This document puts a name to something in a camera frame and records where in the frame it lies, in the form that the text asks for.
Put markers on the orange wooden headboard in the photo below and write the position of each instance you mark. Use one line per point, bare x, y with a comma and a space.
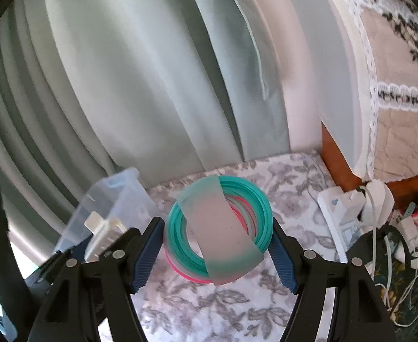
340, 164

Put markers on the pink and teal hair-tie pack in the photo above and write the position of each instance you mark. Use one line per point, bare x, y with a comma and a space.
223, 228

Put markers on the clear plastic storage container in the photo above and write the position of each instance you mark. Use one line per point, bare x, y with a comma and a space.
102, 199

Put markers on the pale green hanging cloth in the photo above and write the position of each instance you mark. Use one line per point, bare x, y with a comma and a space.
237, 60

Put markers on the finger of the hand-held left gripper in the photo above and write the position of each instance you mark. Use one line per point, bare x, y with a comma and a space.
50, 263

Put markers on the cream hair claw clip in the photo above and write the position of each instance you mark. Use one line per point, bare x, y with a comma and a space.
102, 235

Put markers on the beige lace-trimmed quilt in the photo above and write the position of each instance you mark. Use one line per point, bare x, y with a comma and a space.
401, 131

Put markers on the white plug adapter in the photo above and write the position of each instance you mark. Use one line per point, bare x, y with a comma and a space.
413, 233

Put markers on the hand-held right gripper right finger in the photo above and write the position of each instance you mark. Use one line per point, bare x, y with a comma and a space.
283, 260

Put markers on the white charger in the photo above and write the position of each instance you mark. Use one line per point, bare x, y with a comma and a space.
378, 196

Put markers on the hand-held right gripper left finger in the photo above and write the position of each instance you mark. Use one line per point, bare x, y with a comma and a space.
146, 256

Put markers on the pale green curtain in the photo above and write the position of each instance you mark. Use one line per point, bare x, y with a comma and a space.
123, 78

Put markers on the white power strip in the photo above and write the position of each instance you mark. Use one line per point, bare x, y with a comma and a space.
340, 217

